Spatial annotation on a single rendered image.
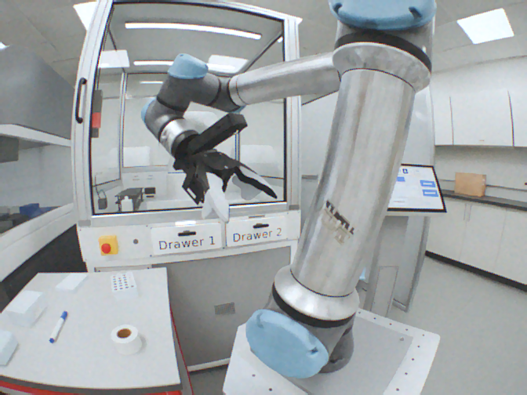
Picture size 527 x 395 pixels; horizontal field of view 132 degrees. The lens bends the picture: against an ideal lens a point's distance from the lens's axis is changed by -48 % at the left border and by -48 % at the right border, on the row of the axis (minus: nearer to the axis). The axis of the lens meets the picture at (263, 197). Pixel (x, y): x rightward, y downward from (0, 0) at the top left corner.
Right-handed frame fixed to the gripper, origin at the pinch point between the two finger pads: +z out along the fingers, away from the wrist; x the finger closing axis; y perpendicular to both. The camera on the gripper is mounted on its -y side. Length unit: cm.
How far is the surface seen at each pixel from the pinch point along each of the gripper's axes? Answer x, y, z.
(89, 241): 11, 64, -46
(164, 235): -15, 52, -29
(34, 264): 39, 93, -64
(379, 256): -88, 27, 48
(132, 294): 9, 52, -14
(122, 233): -2, 57, -40
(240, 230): -42, 43, -13
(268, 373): 7.5, 23.0, 24.4
